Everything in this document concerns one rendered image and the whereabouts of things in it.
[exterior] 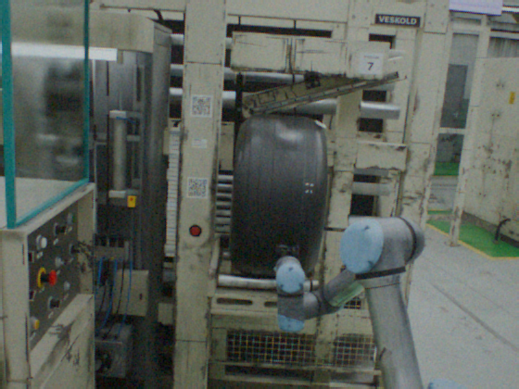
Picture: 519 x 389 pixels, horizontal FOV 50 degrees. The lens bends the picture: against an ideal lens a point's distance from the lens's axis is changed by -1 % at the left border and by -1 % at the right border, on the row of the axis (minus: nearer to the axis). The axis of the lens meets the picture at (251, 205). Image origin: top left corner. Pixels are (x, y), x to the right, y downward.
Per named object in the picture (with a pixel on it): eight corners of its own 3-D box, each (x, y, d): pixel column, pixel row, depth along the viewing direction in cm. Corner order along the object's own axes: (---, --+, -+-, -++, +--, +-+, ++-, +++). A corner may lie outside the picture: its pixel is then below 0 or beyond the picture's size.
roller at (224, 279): (215, 281, 206) (214, 287, 202) (216, 270, 204) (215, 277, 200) (310, 287, 206) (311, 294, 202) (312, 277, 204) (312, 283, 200)
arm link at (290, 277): (276, 296, 152) (276, 266, 152) (275, 286, 163) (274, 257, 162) (306, 296, 152) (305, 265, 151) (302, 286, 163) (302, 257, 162)
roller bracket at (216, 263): (206, 297, 198) (208, 271, 196) (215, 260, 237) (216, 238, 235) (215, 298, 198) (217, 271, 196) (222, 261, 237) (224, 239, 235)
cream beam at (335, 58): (230, 70, 216) (232, 31, 213) (233, 70, 241) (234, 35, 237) (386, 81, 216) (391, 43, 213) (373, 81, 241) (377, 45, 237)
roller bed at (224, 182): (189, 240, 246) (192, 173, 240) (193, 231, 261) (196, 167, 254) (234, 243, 246) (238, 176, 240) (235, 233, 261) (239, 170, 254)
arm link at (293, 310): (319, 327, 160) (319, 289, 159) (288, 335, 154) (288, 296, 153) (301, 320, 167) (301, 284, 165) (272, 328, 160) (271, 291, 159)
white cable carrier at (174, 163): (165, 256, 208) (170, 127, 197) (167, 252, 213) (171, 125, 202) (177, 257, 208) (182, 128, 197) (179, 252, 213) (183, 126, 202)
